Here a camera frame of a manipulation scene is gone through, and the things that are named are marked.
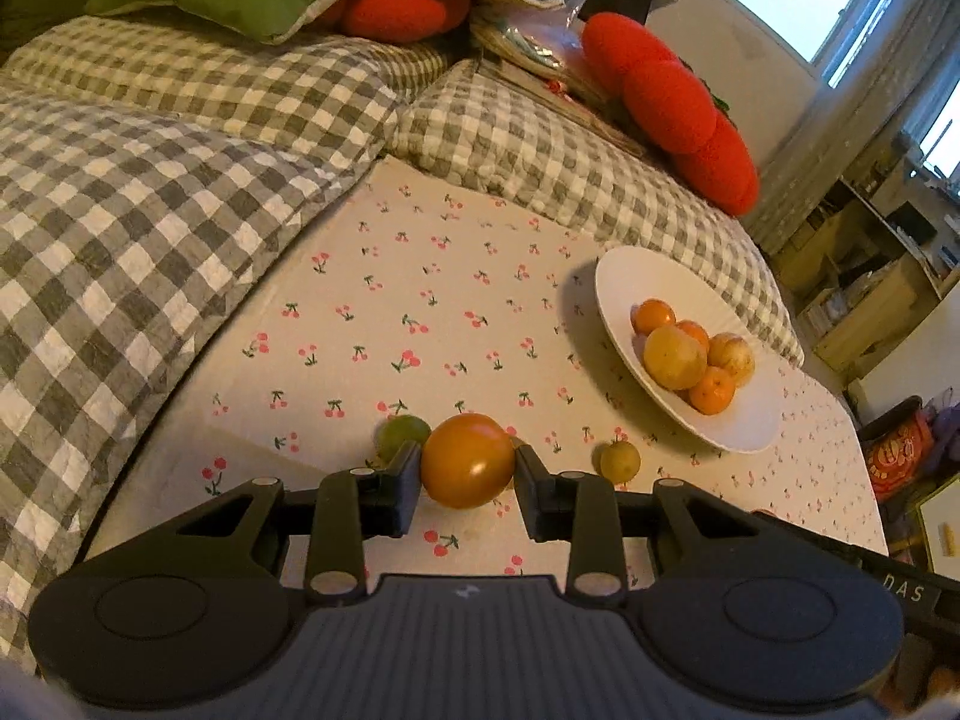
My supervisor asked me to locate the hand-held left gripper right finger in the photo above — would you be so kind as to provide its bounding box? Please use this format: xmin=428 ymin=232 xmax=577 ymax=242
xmin=514 ymin=444 xmax=848 ymax=608

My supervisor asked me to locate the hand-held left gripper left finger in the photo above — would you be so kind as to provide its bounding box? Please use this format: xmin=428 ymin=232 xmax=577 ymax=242
xmin=82 ymin=441 xmax=422 ymax=608

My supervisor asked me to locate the green tomato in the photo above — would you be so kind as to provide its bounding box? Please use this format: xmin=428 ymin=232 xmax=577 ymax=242
xmin=375 ymin=414 xmax=430 ymax=464

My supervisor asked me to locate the orange tomato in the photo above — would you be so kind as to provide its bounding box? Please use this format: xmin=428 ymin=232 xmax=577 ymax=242
xmin=420 ymin=412 xmax=517 ymax=509

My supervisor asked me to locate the white plate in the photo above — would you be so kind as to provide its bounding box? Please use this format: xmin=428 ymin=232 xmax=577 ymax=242
xmin=595 ymin=246 xmax=783 ymax=453

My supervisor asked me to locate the pale yellow apple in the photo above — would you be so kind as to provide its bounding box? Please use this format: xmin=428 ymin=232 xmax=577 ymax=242
xmin=706 ymin=333 xmax=756 ymax=389

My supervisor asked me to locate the green framed board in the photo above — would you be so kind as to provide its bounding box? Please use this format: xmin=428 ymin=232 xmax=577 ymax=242
xmin=911 ymin=472 xmax=960 ymax=578

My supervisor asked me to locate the red bag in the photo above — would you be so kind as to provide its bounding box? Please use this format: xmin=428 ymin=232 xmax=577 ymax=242
xmin=862 ymin=409 xmax=938 ymax=503

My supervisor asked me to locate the cherry print cloth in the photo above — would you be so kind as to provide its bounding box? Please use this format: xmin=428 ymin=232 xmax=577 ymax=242
xmin=82 ymin=157 xmax=893 ymax=601

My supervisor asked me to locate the wooden shelf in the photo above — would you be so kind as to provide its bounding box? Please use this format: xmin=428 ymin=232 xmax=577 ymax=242
xmin=780 ymin=165 xmax=960 ymax=391

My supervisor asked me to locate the red tomato-shaped cushion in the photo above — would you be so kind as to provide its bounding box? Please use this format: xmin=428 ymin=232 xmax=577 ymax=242
xmin=581 ymin=11 xmax=760 ymax=215

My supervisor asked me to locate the patterned curtain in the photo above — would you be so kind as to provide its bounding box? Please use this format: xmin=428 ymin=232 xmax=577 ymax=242
xmin=750 ymin=37 xmax=931 ymax=256

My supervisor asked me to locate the clear plastic bag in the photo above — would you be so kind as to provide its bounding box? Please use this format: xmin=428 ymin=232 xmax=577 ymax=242
xmin=469 ymin=0 xmax=601 ymax=83

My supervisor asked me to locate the small red cushion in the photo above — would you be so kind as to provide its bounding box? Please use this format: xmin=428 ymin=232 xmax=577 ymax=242
xmin=330 ymin=0 xmax=473 ymax=44

